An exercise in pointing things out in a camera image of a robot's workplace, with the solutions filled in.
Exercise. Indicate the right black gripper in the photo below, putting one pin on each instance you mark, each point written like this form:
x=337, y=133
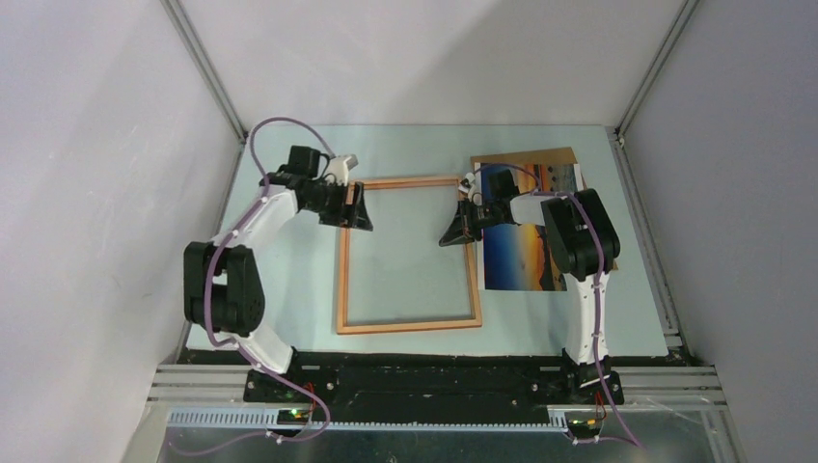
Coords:
x=461, y=227

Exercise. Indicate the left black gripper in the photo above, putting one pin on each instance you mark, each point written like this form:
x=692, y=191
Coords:
x=360, y=219

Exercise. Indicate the sunset photo print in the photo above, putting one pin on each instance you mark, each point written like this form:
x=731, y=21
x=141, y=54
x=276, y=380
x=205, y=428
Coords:
x=517, y=257

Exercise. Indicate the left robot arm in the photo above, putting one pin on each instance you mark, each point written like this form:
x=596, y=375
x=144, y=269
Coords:
x=222, y=287

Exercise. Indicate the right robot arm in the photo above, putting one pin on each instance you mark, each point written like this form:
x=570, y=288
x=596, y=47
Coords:
x=582, y=243

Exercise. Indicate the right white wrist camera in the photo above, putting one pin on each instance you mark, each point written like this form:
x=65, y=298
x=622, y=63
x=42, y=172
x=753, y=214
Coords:
x=467, y=186

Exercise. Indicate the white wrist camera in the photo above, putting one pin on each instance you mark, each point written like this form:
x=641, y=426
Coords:
x=467, y=186
x=339, y=168

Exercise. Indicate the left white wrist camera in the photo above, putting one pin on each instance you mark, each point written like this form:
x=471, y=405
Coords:
x=339, y=168

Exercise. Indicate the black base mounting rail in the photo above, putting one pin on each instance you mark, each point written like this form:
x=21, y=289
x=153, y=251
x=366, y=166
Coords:
x=427, y=388

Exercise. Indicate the grey cable duct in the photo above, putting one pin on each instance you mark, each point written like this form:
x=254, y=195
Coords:
x=275, y=419

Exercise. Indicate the left aluminium corner post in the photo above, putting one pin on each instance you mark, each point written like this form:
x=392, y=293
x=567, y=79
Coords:
x=195, y=47

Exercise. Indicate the aluminium corner post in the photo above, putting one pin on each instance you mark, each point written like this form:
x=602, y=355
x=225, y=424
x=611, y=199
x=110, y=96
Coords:
x=195, y=47
x=659, y=60

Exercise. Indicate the right aluminium corner post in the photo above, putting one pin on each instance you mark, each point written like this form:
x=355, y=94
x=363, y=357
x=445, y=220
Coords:
x=659, y=60

